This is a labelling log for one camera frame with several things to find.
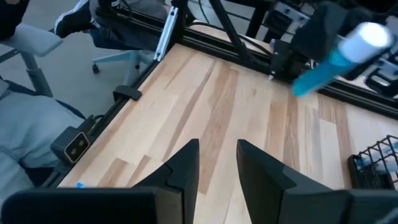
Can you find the silver aluminium bracket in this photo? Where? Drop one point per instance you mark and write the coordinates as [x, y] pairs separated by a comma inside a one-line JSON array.
[[166, 34]]

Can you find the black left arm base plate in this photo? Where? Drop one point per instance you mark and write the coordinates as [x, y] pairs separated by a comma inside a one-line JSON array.
[[281, 59]]

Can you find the person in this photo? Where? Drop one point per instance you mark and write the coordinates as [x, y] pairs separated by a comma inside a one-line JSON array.
[[130, 31], [31, 130]]

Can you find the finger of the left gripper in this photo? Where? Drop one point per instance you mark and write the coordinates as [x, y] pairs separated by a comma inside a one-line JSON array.
[[317, 31], [363, 70]]

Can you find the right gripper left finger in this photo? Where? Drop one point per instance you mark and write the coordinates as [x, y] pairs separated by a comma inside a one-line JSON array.
[[174, 193]]

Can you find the black aluminium table frame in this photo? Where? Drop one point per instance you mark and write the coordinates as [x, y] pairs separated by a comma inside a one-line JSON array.
[[373, 104]]

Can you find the black table-level camera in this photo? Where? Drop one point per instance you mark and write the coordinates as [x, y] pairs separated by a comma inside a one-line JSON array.
[[73, 146]]

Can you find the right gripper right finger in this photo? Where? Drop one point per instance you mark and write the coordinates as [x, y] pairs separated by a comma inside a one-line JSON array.
[[267, 193]]

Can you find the black edge bracket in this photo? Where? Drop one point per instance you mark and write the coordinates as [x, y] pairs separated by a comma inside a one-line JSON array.
[[126, 91]]

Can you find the white chair base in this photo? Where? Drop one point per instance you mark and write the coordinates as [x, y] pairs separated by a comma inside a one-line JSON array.
[[124, 57]]

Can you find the grey office chair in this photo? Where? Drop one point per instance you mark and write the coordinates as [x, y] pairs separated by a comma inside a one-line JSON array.
[[34, 40]]

